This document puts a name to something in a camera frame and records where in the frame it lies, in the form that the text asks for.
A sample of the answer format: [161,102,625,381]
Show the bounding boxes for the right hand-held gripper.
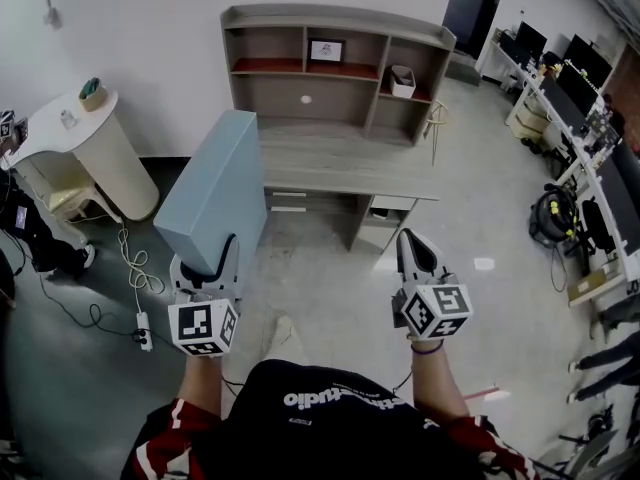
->
[390,228,474,341]

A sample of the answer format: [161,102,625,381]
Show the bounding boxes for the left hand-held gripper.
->
[167,233,242,359]

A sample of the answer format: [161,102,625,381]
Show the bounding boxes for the light blue object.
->
[152,109,268,276]

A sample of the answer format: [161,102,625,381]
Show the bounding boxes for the grey wooden shelf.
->
[219,3,458,147]

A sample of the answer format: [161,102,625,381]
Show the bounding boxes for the person's left forearm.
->
[176,353,224,418]

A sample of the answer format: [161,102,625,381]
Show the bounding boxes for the person's right forearm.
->
[409,336,472,422]

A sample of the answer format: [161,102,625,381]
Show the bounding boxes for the flat cardboard box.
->
[566,271,627,308]

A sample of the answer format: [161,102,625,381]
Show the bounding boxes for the white power strip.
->
[135,312,154,354]

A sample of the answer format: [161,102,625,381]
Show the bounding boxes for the grey wooden desk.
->
[255,116,441,255]

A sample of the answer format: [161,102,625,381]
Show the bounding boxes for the light wooden chair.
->
[423,98,452,165]

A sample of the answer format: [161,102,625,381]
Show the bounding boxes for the black and yellow backpack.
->
[528,182,582,248]

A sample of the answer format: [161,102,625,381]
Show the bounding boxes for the cream chair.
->
[48,181,122,247]

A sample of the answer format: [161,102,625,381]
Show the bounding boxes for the cream round table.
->
[8,87,161,222]

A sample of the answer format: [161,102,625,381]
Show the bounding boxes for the white bin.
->
[389,64,418,100]

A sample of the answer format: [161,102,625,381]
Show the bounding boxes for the black office chair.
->
[563,199,617,277]

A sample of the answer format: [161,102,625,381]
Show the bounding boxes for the person's black and red shirt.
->
[119,359,542,480]

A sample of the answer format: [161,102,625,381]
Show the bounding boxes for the white long workbench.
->
[477,27,640,309]

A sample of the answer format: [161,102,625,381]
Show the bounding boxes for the green and beige pot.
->
[78,77,107,113]

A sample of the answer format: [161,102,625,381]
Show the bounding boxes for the black monitor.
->
[514,20,549,62]
[539,74,599,130]
[596,141,640,257]
[561,33,614,90]

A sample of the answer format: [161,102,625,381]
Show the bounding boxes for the framed picture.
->
[306,38,347,65]

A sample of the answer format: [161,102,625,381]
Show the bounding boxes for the green circuit board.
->
[581,106,624,145]

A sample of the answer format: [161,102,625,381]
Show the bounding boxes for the black door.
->
[441,0,512,57]

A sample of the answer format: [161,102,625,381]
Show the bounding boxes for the white cable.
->
[116,219,167,319]

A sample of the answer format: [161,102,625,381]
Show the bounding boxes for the black floor cable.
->
[0,227,174,347]

